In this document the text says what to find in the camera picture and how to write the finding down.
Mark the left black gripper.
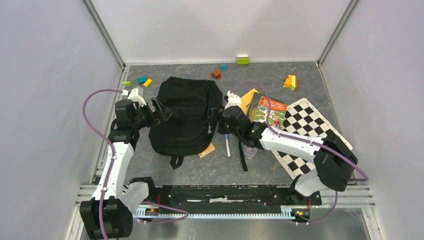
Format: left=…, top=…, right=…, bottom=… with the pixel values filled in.
left=131, top=97, right=172, bottom=130

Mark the black student backpack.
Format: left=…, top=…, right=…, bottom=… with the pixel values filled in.
left=148, top=76, right=224, bottom=170

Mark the orange treehouse book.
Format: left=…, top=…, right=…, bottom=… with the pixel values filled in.
left=253, top=96, right=288, bottom=130

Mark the green illustrated book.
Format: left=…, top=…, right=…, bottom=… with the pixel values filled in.
left=247, top=92, right=265, bottom=122

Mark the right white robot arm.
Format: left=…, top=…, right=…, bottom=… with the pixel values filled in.
left=211, top=106, right=358, bottom=204

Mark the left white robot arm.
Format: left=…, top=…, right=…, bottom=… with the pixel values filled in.
left=79, top=97, right=172, bottom=240

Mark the yellow flat booklet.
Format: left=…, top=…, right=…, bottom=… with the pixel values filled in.
left=240, top=88, right=259, bottom=115

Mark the yellow small block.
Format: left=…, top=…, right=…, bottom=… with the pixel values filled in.
left=143, top=78, right=153, bottom=88

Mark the brown spiral notebook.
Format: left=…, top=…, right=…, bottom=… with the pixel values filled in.
left=198, top=143, right=215, bottom=158

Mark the white blue marker pen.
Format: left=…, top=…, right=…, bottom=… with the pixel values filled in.
left=224, top=134, right=231, bottom=159

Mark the teal block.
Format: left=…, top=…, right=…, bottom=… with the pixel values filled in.
left=136, top=76, right=148, bottom=84

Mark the brown cube block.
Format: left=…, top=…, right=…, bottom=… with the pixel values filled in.
left=211, top=69, right=221, bottom=80

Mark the green half-round block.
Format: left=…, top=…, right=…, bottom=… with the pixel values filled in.
left=122, top=81, right=132, bottom=87

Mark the clear paperclip jar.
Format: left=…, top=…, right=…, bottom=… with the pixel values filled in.
left=242, top=145, right=258, bottom=160

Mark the green white block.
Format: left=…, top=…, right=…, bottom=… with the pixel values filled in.
left=236, top=54, right=250, bottom=65

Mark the orange stepped block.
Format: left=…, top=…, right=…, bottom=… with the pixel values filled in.
left=283, top=75, right=293, bottom=88

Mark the yellow-green block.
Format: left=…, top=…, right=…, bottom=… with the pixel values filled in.
left=290, top=75, right=298, bottom=91

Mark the black white chessboard mat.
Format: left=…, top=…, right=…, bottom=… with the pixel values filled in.
left=272, top=98, right=353, bottom=179

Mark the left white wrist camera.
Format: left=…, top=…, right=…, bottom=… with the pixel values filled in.
left=121, top=86, right=147, bottom=107

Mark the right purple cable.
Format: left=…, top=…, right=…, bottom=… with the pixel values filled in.
left=230, top=81, right=370, bottom=182

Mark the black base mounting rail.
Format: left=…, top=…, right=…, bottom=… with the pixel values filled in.
left=147, top=184, right=322, bottom=215

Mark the white cable duct strip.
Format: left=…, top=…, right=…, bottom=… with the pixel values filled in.
left=133, top=205, right=296, bottom=220

